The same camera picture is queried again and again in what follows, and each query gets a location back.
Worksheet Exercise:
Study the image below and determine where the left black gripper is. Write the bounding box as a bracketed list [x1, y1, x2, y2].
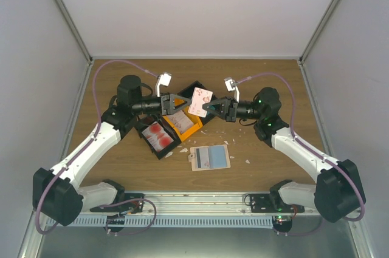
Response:
[133, 92, 191, 116]

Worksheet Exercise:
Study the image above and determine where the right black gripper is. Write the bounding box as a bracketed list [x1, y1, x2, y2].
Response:
[203, 96, 264, 123]

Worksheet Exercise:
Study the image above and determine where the black bin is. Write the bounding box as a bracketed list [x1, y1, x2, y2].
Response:
[135, 115, 181, 160]
[177, 80, 216, 125]

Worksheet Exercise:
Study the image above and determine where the white pink cards stack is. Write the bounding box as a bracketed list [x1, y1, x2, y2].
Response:
[167, 111, 194, 134]

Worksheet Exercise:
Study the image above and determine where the white pink blossom card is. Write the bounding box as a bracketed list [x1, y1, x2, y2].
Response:
[188, 87, 213, 118]

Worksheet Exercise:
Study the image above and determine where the orange bin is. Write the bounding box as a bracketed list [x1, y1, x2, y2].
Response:
[163, 111, 203, 141]

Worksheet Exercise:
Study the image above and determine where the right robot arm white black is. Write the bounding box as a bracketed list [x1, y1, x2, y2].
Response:
[202, 87, 366, 223]

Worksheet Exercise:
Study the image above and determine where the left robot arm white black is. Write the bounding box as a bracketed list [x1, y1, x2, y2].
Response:
[32, 73, 191, 226]

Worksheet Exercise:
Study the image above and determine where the red white cards stack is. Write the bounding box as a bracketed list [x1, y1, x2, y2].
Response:
[142, 121, 173, 152]

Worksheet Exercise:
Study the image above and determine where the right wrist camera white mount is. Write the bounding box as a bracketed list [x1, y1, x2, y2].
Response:
[224, 77, 240, 102]

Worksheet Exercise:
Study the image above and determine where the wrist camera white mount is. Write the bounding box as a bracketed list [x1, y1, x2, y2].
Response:
[224, 77, 240, 102]
[155, 72, 172, 97]

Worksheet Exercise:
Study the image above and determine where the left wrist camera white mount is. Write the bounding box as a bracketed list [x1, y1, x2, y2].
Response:
[155, 72, 172, 97]

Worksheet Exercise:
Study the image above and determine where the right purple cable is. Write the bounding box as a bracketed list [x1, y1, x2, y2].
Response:
[235, 72, 367, 221]

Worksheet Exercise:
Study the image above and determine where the purple cable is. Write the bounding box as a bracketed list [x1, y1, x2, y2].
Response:
[35, 59, 160, 235]
[235, 72, 367, 221]

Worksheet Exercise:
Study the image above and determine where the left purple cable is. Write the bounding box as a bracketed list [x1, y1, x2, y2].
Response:
[35, 59, 160, 235]

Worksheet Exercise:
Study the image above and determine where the aluminium rail frame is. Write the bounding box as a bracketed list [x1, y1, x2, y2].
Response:
[33, 189, 365, 218]

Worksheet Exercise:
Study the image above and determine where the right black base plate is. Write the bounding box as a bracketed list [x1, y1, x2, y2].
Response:
[243, 193, 305, 214]

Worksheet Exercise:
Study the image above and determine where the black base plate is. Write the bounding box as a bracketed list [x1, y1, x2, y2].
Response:
[90, 192, 145, 213]
[243, 193, 305, 214]

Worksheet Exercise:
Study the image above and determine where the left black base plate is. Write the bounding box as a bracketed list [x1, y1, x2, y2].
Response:
[90, 192, 145, 213]

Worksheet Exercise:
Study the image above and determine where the grey slotted cable duct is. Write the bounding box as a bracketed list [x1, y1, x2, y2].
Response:
[45, 216, 274, 228]

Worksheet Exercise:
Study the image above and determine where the left aluminium corner post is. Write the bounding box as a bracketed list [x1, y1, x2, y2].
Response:
[35, 0, 94, 64]

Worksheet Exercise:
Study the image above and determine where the aluminium corner post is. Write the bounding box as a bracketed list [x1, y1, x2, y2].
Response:
[298, 0, 362, 64]
[35, 0, 94, 64]

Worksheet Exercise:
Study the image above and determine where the right aluminium corner post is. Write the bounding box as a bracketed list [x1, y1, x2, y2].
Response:
[298, 0, 362, 64]

